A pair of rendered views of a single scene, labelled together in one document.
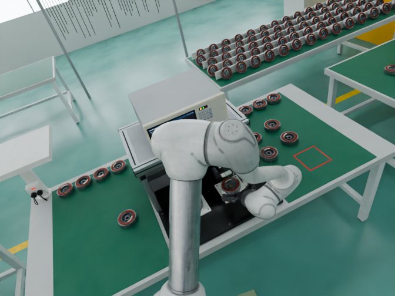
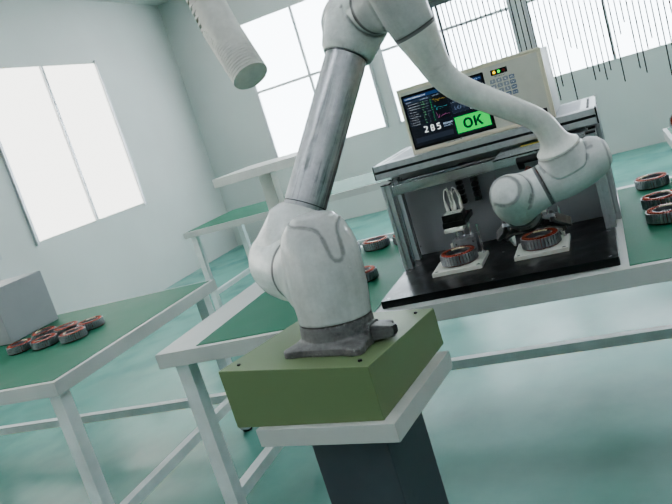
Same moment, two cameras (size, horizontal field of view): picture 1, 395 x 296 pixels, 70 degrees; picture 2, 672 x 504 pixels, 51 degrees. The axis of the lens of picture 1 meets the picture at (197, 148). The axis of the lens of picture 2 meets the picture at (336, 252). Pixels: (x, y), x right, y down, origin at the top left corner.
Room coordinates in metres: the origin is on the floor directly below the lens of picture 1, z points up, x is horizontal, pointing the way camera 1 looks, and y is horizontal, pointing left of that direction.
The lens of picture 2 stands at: (-0.86, -0.83, 1.31)
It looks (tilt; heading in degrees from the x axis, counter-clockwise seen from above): 10 degrees down; 36
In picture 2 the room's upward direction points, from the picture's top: 17 degrees counter-clockwise
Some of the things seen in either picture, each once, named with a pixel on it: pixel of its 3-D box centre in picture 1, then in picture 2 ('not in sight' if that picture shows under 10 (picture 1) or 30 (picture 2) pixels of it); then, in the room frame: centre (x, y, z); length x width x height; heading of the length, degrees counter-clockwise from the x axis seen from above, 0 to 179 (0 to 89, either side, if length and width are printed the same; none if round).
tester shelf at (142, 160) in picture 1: (180, 127); (488, 137); (1.36, 0.06, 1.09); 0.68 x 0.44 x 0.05; 103
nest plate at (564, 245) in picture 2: (231, 188); (542, 247); (1.07, -0.13, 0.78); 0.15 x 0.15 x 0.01; 13
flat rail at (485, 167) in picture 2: (197, 157); (484, 167); (1.14, 0.01, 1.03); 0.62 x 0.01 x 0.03; 103
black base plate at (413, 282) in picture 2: (212, 197); (503, 259); (1.06, -0.01, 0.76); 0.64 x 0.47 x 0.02; 103
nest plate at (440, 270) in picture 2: (194, 207); (461, 263); (1.02, 0.11, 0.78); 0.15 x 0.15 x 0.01; 13
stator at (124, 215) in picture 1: (127, 218); (361, 275); (1.07, 0.51, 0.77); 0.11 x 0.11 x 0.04
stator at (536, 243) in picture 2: (230, 185); (540, 239); (1.07, -0.13, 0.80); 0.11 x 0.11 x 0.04
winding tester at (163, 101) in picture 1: (177, 108); (482, 98); (1.36, 0.05, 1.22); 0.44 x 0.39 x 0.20; 103
